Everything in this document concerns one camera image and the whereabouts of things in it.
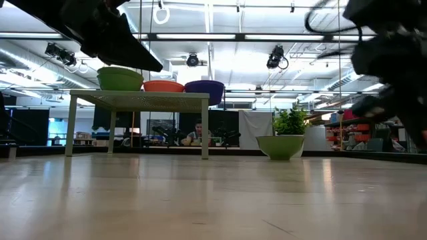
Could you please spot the purple plastic bowl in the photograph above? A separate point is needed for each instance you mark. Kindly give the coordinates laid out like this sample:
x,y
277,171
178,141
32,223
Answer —
x,y
204,81
204,95

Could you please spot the background black robot arm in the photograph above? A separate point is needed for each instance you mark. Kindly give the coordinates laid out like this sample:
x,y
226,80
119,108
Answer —
x,y
230,135
168,133

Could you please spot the black bent tube stand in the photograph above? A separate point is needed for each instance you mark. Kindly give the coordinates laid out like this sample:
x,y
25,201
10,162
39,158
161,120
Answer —
x,y
225,100

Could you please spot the pale green perforated metal shelf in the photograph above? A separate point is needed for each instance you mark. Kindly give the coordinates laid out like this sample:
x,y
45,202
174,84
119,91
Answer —
x,y
140,101

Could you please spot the silver ceiling duct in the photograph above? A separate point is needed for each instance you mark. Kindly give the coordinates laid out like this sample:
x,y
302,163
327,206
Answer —
x,y
26,63

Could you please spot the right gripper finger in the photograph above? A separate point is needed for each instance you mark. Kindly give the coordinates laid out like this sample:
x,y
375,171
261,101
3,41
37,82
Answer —
x,y
383,46
387,66

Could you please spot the blue box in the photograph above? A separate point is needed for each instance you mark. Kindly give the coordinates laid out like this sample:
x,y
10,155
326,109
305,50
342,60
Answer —
x,y
334,117

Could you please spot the person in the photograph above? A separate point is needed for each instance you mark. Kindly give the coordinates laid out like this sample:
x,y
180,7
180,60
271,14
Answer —
x,y
198,128

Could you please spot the white round column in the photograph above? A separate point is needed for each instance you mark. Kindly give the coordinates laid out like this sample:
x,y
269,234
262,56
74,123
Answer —
x,y
315,138

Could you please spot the white cloth panel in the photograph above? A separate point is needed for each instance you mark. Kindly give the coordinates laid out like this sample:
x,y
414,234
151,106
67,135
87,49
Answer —
x,y
253,128

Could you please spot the black studio light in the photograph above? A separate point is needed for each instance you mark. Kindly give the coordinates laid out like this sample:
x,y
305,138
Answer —
x,y
52,50
68,58

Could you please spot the black frame rail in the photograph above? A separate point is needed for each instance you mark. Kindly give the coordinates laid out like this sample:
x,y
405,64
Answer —
x,y
233,151

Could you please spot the black fabric panel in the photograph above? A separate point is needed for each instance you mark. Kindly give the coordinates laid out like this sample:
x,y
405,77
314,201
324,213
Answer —
x,y
100,116

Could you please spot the green plant in white pot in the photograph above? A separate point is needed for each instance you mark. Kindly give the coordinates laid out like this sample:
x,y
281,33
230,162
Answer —
x,y
290,121

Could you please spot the round black ceiling light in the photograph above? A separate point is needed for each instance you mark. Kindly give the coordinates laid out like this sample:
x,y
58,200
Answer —
x,y
192,60

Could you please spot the small white post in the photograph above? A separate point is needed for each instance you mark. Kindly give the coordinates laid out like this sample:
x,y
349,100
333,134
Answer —
x,y
12,151

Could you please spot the small red storage bin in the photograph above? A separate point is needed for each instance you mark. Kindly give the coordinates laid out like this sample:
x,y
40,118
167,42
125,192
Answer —
x,y
348,115

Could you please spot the dark overhead beam with lights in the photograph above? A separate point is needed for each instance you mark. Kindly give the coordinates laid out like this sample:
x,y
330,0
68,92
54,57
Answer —
x,y
240,37

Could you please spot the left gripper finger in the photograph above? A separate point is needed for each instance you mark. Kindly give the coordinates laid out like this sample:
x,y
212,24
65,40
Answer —
x,y
123,46

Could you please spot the metal storage rack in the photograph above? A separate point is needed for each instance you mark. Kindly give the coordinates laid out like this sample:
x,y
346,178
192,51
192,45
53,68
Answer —
x,y
337,124

